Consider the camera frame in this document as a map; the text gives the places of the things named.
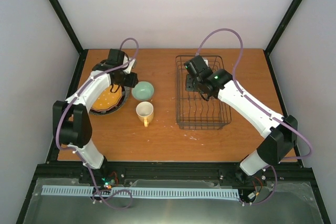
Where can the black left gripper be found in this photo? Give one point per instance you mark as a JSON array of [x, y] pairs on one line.
[[131, 82]]

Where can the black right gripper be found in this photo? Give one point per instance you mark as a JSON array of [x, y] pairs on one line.
[[189, 86]]

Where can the yellow dotted scalloped plate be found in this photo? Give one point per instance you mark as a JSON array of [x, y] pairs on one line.
[[108, 99]]

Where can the mint green ceramic bowl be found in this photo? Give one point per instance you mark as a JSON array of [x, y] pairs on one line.
[[143, 91]]

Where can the yellow ceramic mug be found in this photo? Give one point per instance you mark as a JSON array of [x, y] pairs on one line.
[[145, 112]]

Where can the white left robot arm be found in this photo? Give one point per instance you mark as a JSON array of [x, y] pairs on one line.
[[71, 123]]

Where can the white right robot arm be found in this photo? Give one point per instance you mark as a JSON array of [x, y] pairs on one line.
[[277, 131]]

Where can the grey speckled large plate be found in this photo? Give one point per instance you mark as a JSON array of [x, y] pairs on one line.
[[125, 95]]

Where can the black wire dish rack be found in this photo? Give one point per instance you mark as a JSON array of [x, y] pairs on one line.
[[192, 111]]

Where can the black left corner post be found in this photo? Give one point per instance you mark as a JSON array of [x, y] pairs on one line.
[[66, 24]]

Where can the black corner post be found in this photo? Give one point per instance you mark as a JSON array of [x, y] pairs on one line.
[[66, 24], [289, 14]]

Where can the light blue cable duct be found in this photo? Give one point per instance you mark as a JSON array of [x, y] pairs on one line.
[[144, 193]]

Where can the black aluminium frame rail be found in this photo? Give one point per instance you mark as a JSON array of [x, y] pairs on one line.
[[219, 173]]

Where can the black right corner post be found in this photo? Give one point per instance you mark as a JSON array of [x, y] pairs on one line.
[[289, 14]]

